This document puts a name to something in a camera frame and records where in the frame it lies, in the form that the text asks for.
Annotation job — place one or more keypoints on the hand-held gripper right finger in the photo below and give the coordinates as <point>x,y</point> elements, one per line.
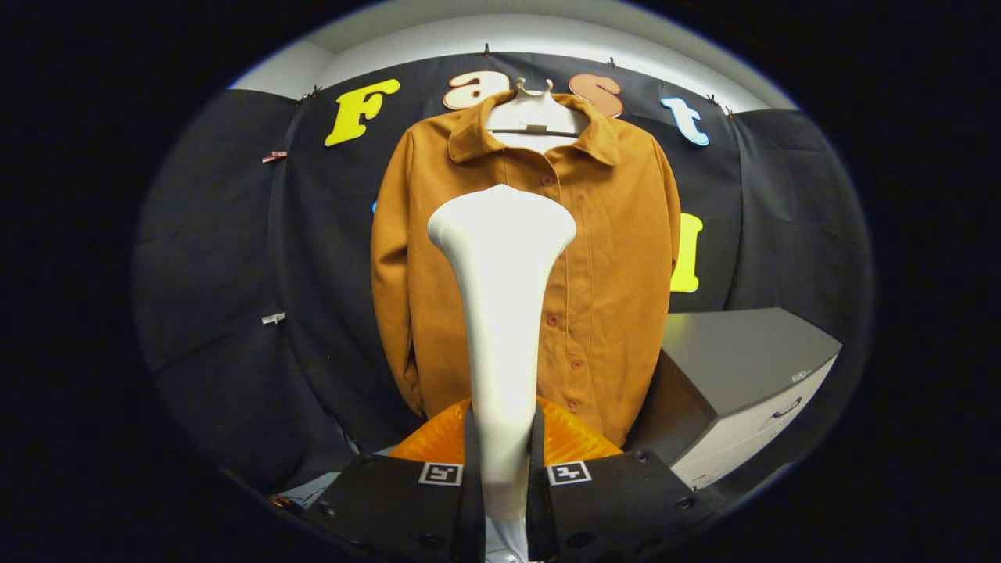
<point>535,485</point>

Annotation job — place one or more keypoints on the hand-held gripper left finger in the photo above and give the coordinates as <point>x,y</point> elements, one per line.
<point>472,485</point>

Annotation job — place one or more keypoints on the white garment steamer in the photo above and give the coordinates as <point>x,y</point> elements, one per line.
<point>504,313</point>

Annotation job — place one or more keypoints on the brown button shirt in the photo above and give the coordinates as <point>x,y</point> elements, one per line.
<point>618,258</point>

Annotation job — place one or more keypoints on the grey cabinet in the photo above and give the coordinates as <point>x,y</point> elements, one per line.
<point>735,352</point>

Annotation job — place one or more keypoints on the silver clip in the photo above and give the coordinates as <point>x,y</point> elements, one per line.
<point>274,318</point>

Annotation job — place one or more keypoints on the black backdrop cloth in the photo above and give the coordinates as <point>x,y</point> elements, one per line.
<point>219,274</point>

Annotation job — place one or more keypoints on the white mannequin torso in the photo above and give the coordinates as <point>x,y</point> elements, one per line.
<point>539,117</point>

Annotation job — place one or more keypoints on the red clip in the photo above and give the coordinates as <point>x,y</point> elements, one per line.
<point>274,156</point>

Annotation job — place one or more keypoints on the row of black clips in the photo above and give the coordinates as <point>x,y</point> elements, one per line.
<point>486,51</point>

